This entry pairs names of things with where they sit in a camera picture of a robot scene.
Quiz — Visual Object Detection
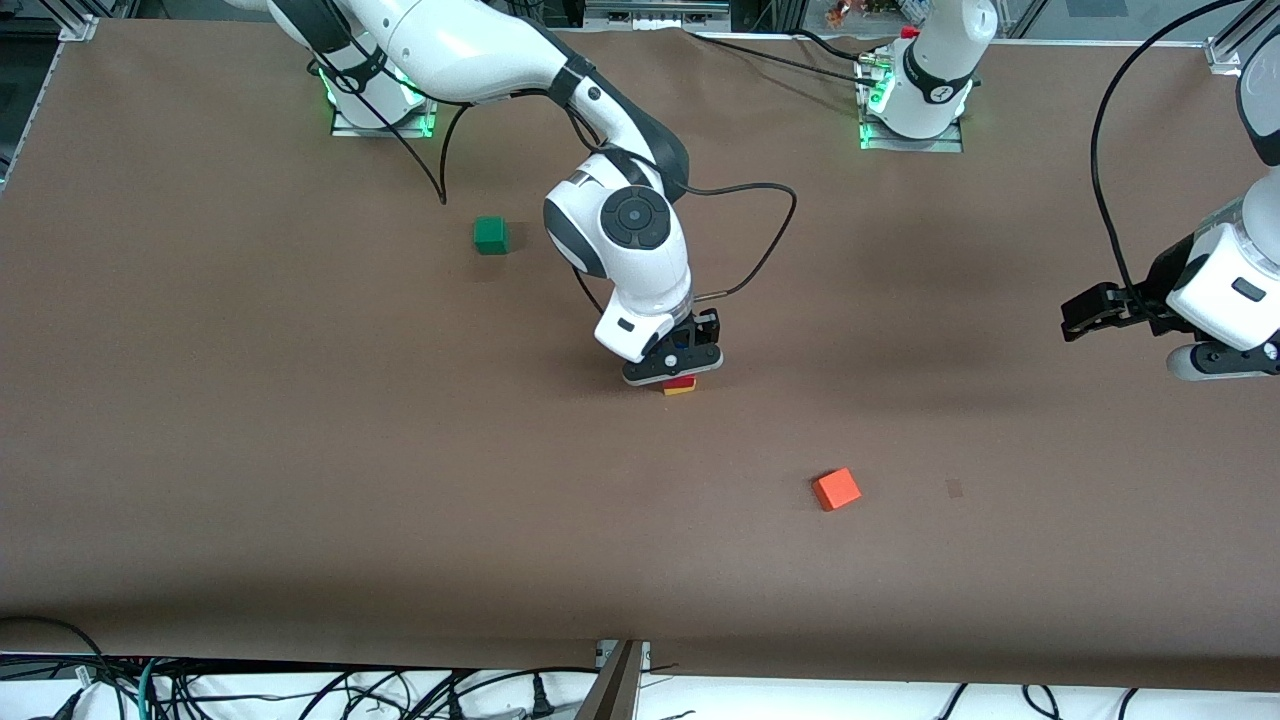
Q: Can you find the grey metal rail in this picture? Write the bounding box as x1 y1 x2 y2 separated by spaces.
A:
585 0 731 29

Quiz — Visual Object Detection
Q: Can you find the aluminium frame beam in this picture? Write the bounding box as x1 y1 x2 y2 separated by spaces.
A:
572 640 653 720

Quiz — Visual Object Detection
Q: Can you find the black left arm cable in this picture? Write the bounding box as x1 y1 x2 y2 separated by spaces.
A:
1090 0 1231 311

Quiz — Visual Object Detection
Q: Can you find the black base supply cable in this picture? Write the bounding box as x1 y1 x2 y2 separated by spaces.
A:
688 30 873 85

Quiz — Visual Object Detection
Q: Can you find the black arched cable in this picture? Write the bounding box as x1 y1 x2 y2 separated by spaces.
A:
0 614 106 666

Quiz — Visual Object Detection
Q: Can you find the orange wooden cube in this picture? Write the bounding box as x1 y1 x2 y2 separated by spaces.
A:
812 467 862 513

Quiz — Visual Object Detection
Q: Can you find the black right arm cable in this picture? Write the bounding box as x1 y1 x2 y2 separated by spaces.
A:
308 55 799 301

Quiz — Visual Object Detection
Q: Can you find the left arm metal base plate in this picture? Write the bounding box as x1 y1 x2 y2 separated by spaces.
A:
858 118 966 154

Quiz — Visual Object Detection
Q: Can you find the brown paper table cover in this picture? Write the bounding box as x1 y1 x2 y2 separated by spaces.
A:
0 20 1280 693

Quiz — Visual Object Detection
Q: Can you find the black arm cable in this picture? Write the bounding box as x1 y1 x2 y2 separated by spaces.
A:
1090 0 1231 311
308 55 799 301

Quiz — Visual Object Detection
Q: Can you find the aluminium corner profile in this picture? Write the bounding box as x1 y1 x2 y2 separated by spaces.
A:
1205 0 1280 73
55 0 101 43

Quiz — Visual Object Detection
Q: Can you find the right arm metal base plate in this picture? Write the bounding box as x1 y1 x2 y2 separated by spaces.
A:
330 95 441 139

